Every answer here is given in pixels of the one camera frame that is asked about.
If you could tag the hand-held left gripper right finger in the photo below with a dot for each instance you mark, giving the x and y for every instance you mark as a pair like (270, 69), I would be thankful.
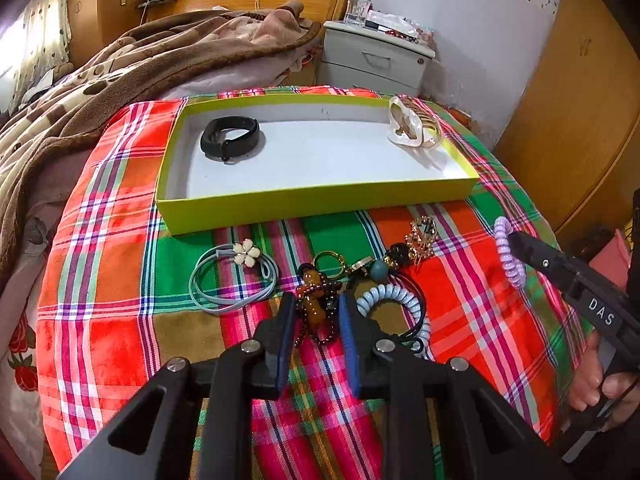
(348, 345)

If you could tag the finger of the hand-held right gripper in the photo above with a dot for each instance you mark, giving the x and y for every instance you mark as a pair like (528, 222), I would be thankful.
(537, 255)

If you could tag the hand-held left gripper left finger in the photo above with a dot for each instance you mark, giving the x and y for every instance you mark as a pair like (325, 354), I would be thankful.
(285, 340)

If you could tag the gold rhinestone brooch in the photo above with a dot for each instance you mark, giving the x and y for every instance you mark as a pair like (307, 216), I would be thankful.
(422, 237)

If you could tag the yellow-green cardboard box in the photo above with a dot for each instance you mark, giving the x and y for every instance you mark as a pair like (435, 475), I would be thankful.
(320, 160)

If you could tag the person's right hand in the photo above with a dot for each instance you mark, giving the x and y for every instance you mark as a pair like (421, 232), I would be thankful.
(587, 375)

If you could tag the pink bag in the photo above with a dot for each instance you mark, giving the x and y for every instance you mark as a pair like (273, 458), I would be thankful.
(617, 250)

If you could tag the large wooden wardrobe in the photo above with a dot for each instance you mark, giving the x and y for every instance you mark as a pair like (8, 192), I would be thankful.
(575, 110)

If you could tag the orange box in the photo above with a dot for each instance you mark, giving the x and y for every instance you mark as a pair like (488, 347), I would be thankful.
(461, 119)

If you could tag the red green plaid blanket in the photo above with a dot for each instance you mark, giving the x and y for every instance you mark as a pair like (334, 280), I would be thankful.
(125, 260)

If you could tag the pearl and gold hair claw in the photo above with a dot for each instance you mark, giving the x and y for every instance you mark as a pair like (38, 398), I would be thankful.
(405, 127)

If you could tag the black wristband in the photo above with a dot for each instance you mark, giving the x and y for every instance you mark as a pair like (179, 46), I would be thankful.
(210, 142)

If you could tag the grey nightstand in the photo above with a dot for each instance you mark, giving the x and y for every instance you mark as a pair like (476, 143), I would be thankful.
(370, 60)

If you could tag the pile of packets and pouches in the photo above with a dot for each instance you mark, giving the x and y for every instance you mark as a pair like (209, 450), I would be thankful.
(405, 27)

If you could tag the clear glass cup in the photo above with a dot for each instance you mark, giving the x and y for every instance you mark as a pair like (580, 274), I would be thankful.
(356, 12)

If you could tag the brown paw print blanket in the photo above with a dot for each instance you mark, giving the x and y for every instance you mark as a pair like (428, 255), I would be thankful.
(100, 90)

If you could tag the narrow wooden cabinet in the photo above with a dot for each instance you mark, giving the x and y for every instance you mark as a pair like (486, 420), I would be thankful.
(100, 10)

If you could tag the dotted curtain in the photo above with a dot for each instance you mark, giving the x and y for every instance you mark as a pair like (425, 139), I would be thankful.
(45, 25)

